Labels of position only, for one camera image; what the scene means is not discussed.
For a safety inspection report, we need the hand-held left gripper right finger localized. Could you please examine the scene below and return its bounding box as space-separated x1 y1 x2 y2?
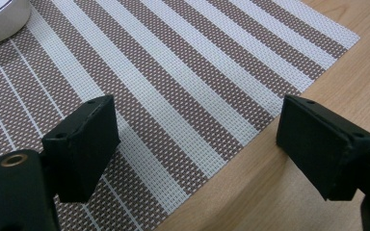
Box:
276 93 370 231

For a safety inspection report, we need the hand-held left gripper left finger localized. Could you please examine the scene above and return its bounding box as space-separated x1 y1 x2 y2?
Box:
0 94 121 231

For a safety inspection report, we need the striped woven placemat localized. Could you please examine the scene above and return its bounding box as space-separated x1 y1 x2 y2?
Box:
0 0 361 231

